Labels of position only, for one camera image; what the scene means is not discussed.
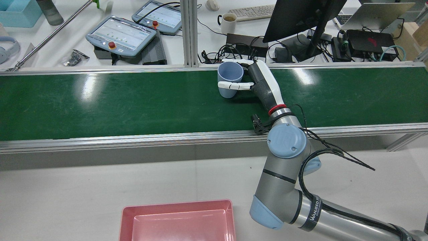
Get silver laptop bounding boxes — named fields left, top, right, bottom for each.
left=333, top=3, right=416, bottom=31

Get light blue storage bin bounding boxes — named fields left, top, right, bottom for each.
left=0, top=0, right=43, bottom=28

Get plastic bag with black parts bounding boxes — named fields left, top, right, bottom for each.
left=60, top=50, right=90, bottom=67

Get grey metal bottle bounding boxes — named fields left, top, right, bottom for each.
left=36, top=0, right=64, bottom=26

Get small grey teach pendant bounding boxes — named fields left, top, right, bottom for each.
left=131, top=1, right=183, bottom=35

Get white computer keyboard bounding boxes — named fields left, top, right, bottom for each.
left=228, top=4, right=276, bottom=22

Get black docking box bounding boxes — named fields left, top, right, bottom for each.
left=226, top=33, right=269, bottom=58

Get teal cable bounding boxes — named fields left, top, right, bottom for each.
left=380, top=45, right=407, bottom=62

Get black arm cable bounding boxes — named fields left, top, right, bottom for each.
left=290, top=104, right=407, bottom=240

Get aluminium profile post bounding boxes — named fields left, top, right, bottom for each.
left=180, top=0, right=199, bottom=67

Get silver metal rod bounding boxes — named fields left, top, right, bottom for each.
left=6, top=0, right=95, bottom=71

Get cardboard box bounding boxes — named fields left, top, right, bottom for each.
left=393, top=22, right=428, bottom=61

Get light blue plastic cup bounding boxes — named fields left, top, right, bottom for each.
left=218, top=62, right=244, bottom=99

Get grey white robot right hand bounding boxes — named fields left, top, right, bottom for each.
left=218, top=59, right=288, bottom=116

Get black finned power unit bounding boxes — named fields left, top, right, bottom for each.
left=142, top=29, right=168, bottom=65

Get black teach pendant cable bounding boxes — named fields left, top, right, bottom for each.
left=135, top=2, right=181, bottom=24

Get large grey teach pendant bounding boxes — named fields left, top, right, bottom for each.
left=86, top=16, right=157, bottom=57

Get black mini computer red logo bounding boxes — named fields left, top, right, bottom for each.
left=344, top=29, right=399, bottom=61

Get white coffee mug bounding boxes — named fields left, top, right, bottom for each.
left=218, top=13, right=237, bottom=34

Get black computer monitor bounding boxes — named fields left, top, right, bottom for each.
left=262, top=0, right=347, bottom=62

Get small black power adapter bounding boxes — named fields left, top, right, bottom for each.
left=275, top=47, right=294, bottom=63

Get light blue headphones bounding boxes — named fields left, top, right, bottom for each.
left=0, top=36, right=21, bottom=65

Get green conveyor belt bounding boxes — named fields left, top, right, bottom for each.
left=0, top=62, right=428, bottom=154

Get black box with green cables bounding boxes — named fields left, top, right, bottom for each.
left=331, top=37, right=351, bottom=62

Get pink plastic box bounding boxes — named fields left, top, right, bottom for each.
left=119, top=199, right=236, bottom=241

